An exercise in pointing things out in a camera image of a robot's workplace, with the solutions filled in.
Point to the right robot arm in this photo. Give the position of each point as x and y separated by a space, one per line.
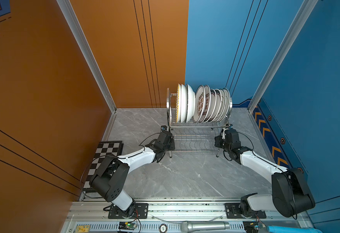
290 195

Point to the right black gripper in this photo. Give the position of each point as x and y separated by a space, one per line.
217 141

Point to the white deep plate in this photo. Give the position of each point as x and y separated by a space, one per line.
190 103

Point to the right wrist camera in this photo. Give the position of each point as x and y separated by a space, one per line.
224 129

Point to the white red patterned plate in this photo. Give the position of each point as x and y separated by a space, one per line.
199 103

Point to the light blue cylinder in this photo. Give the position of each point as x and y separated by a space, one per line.
279 229

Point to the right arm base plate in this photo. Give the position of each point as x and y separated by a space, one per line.
233 211

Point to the green circuit board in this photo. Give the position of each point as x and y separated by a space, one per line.
127 227

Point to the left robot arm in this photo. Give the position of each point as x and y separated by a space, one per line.
109 178

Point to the silver wire dish rack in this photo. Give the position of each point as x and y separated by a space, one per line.
192 137

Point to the yellow rimmed dotted plate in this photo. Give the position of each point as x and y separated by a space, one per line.
178 104

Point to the aluminium rail frame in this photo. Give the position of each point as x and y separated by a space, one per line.
91 216

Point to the round black white sticker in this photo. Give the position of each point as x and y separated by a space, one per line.
163 228

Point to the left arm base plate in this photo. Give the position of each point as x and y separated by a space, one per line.
139 210

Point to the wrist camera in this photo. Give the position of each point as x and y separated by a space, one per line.
164 128
224 129

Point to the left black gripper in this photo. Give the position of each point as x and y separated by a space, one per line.
172 143

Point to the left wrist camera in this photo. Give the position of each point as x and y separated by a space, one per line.
164 128

